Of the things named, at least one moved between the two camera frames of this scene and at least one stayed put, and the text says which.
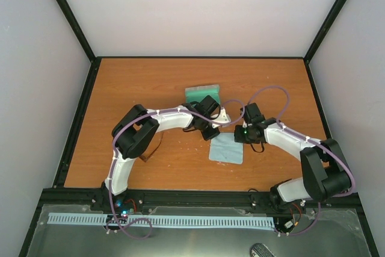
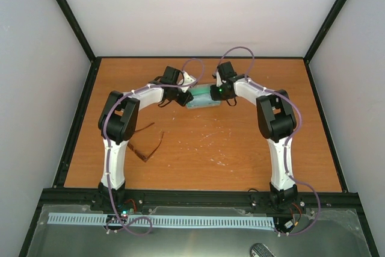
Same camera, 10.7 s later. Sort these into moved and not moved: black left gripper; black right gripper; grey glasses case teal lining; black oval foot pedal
Moved: black left gripper; black right gripper
Not moved: grey glasses case teal lining; black oval foot pedal
